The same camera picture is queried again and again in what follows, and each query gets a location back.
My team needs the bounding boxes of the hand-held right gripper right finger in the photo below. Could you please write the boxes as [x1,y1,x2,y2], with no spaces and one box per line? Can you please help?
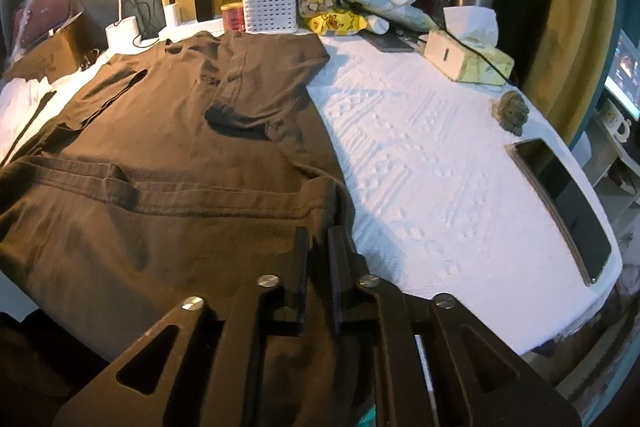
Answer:
[327,227,583,427]

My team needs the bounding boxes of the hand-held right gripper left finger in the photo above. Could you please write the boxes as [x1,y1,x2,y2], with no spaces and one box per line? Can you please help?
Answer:
[52,227,313,427]

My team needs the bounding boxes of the brown printed t-shirt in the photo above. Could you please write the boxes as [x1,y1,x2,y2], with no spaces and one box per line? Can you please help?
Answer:
[0,31,378,427]

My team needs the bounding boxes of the dark flat phone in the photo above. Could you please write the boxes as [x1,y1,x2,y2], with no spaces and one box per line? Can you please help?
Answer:
[362,29,416,54]

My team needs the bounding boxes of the olive crumpled cloth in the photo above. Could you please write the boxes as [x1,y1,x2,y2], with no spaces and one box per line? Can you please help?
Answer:
[490,91,530,136]

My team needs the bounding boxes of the black phone brown case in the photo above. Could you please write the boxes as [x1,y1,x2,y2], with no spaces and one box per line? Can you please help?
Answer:
[507,138,613,285]

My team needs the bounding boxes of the yellow snack packet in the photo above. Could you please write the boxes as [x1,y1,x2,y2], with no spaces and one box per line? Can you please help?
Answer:
[306,9,368,36]

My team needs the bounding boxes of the yellow-green tissue pack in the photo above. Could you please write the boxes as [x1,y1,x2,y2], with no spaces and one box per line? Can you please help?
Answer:
[424,7,515,85]

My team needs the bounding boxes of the red can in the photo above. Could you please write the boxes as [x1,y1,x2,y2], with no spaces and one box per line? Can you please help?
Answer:
[221,3,246,32]

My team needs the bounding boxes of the white power strip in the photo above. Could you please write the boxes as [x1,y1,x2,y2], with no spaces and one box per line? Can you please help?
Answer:
[137,19,223,42]

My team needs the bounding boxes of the white perforated basket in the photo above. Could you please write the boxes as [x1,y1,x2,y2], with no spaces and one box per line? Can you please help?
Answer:
[240,0,298,32]

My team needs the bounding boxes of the wet wipes packet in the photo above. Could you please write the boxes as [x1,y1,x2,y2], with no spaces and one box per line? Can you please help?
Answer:
[342,0,441,32]

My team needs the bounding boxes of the white side desk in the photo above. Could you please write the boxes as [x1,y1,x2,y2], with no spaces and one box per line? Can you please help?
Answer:
[582,127,640,212]

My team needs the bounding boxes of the white mug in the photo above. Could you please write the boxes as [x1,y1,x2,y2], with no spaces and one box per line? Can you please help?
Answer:
[600,99,632,142]

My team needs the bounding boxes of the white cloth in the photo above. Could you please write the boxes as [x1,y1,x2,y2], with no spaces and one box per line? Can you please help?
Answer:
[0,77,56,158]

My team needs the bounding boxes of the cardboard box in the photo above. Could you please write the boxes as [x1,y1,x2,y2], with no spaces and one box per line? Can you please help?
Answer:
[2,14,86,80]

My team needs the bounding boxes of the yellow curtain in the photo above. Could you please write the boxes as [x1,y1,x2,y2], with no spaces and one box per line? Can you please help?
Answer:
[520,0,618,142]

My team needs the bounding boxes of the computer monitor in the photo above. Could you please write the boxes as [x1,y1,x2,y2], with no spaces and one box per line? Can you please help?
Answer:
[602,29,640,120]

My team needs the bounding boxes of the plastic-wrapped tablet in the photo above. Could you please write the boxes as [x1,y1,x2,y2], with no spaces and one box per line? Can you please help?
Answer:
[10,0,83,50]

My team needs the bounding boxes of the black strap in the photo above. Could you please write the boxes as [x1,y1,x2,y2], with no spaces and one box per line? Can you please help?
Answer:
[0,91,57,168]

